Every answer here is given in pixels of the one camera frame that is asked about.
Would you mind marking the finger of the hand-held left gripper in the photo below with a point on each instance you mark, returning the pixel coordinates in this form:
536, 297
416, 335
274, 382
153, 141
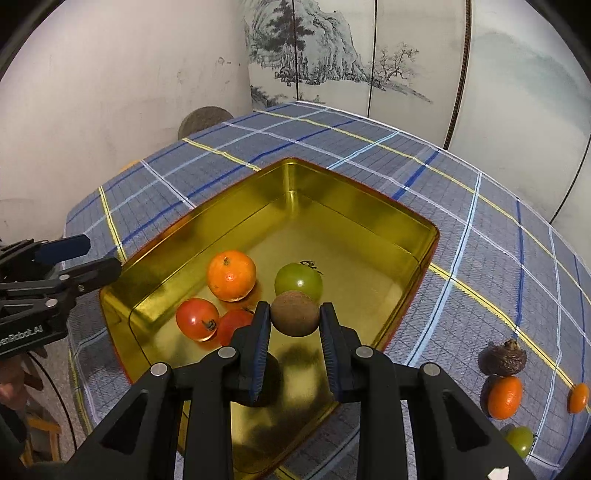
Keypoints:
64, 247
97, 272

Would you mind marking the brown kiwi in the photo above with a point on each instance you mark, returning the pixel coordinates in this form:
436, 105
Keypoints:
294, 314

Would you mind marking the round stone disc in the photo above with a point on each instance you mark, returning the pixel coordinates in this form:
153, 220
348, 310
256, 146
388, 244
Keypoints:
203, 122

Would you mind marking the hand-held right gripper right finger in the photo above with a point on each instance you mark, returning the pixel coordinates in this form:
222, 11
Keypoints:
330, 353

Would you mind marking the wooden stool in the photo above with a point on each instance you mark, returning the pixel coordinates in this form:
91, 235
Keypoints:
41, 427

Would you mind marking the red and gold tin box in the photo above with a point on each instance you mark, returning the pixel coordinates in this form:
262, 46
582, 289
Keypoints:
351, 240

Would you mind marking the red tomato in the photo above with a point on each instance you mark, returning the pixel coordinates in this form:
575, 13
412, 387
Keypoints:
233, 325
197, 319

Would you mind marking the large orange mandarin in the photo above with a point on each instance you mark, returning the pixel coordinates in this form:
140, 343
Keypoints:
231, 276

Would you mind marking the landscape painted folding screen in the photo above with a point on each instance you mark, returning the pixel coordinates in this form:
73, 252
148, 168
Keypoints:
415, 46

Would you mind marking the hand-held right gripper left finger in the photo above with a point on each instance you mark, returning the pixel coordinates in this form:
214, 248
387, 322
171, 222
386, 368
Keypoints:
258, 353

